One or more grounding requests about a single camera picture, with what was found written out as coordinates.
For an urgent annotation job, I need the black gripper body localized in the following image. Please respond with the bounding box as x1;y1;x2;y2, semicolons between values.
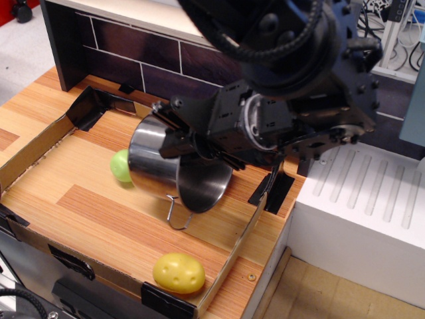
153;80;299;170

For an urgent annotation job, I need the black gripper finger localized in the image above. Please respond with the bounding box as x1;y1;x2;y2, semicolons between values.
159;128;213;160

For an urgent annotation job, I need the metal pot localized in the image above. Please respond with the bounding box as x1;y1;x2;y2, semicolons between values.
127;115;233;231

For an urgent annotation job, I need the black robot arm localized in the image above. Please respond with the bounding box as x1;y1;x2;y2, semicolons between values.
153;1;383;169

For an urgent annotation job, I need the cardboard fence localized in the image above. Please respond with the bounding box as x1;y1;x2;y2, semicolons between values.
0;84;296;319

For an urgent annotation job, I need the green toy pear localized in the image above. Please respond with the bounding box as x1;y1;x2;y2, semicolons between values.
110;149;131;183

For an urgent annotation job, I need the dark tiled backsplash shelf unit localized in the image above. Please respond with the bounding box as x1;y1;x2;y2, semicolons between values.
41;1;242;100

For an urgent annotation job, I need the yellow toy potato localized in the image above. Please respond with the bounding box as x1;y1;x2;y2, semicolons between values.
153;253;206;294

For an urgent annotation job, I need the white dish drainer sink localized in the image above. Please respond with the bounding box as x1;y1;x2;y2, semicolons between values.
288;144;424;307

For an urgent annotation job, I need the black caster wheel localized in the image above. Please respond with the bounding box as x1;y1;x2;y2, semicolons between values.
11;0;33;23

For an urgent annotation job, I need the tangle of black cables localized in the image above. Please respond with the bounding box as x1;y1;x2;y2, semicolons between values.
357;0;425;71

